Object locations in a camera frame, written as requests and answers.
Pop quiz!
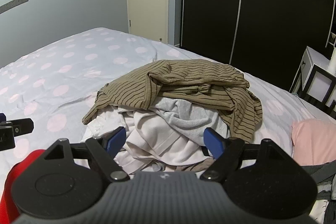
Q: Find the person's red clothing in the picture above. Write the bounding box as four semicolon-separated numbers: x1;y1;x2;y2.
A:
5;149;46;223

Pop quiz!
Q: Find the white garment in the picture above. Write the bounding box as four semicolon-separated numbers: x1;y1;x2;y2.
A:
81;106;210;174

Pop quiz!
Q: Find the metal wall rail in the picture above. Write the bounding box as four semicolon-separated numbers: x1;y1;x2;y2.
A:
0;0;28;15

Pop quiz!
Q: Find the grey bag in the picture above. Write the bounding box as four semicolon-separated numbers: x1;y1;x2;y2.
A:
310;161;336;224

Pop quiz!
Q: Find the white drawer box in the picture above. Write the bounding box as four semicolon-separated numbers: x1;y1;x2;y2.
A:
298;46;334;94

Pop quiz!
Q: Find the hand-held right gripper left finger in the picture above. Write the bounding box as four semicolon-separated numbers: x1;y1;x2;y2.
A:
45;126;130;183

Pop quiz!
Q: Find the light grey garment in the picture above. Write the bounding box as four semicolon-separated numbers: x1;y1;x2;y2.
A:
152;98;231;147

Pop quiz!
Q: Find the brown striped garment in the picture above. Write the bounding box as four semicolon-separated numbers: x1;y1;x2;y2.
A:
82;60;263;144

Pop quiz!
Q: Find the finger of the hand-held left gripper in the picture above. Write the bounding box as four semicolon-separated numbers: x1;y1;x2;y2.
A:
0;113;34;138

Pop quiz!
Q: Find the bed with pink dotted sheet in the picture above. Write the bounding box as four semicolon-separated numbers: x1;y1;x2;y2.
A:
0;27;336;180

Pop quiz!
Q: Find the black wardrobe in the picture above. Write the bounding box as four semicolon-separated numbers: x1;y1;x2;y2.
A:
180;0;336;90

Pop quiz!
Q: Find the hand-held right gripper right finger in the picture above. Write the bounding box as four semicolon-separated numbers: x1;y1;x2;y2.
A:
200;127;293;182

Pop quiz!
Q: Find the white bedside cabinet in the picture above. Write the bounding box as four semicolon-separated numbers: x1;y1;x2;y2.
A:
302;64;336;115

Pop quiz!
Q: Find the pink pillow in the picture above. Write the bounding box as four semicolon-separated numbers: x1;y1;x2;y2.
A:
291;119;336;165

